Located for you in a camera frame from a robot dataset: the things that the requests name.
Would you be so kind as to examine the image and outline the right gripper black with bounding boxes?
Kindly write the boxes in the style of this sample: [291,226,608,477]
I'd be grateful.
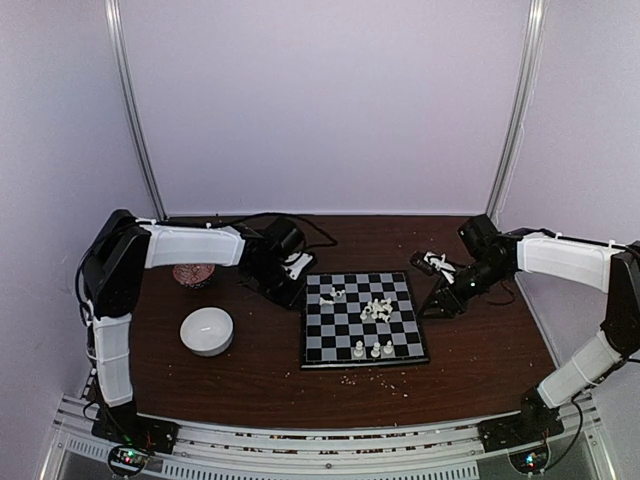
[418,257,510,319]

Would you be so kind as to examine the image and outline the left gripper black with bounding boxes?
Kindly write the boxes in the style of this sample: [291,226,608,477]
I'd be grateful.
[249,259,309,310]

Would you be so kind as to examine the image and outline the white chess bishop piece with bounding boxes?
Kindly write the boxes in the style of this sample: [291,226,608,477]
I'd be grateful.
[371,342,381,358]

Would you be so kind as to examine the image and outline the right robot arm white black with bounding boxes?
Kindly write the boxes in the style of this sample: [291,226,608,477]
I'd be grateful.
[410,214,639,451]

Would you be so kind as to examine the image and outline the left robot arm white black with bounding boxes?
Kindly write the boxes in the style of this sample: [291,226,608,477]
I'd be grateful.
[75,209,316,444]

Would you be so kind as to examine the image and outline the pile of white chess pieces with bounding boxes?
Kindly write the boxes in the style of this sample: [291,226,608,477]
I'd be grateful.
[359,298,393,323]

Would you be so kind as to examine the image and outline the white small chess pawn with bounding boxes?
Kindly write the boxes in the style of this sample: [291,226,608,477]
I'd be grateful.
[329,288,345,300]

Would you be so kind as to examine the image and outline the black grey chess board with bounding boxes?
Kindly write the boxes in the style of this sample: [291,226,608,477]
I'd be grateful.
[301,271,431,370]

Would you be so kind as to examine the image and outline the red patterned small bowl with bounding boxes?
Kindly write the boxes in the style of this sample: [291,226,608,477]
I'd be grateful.
[172,264,215,289]

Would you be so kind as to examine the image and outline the white ceramic bowl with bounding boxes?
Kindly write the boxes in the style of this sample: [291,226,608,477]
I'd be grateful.
[180,307,234,357]

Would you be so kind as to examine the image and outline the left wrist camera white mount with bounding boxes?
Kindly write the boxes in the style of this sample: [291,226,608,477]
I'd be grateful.
[282,251,316,280]

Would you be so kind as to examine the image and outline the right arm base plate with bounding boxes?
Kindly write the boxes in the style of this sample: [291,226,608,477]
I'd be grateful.
[477,414,564,453]

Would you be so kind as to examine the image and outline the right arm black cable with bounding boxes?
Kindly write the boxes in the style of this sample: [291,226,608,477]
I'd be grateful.
[542,407,584,474]

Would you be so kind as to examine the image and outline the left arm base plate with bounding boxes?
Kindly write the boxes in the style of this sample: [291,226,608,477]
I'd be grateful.
[91,417,179,454]

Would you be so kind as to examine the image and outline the right aluminium frame post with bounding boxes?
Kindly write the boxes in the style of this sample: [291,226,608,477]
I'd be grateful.
[485,0,548,223]

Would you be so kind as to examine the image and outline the aluminium frame post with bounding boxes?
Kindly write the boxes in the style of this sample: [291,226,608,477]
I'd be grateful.
[485,0,548,223]
[104,0,167,220]

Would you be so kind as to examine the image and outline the aluminium front rail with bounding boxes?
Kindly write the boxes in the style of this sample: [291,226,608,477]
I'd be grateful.
[42,394,609,480]

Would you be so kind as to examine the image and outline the left aluminium frame post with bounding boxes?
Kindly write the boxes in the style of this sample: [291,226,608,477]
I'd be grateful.
[104,0,167,220]

